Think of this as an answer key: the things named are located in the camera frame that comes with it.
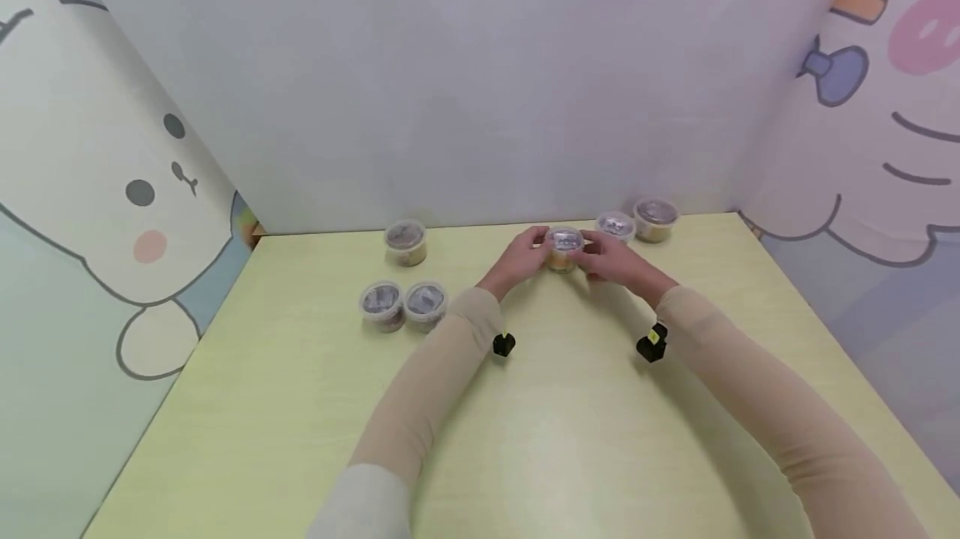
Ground person's left hand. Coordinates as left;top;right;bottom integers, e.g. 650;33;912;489
480;226;555;302

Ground person's right hand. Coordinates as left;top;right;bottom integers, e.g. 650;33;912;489
577;231;680;309

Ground clear lidded cup yellow contents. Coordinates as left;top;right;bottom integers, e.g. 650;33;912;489
382;220;429;268
545;227;587;274
632;197;681;244

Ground person's left forearm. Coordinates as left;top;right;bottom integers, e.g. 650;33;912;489
306;286;505;539

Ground person's right forearm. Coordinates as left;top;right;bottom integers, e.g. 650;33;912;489
655;284;931;539

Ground clear lidded cup dark contents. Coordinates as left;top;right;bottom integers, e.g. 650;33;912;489
595;211;638;247
359;280;407;333
403;280;450;334

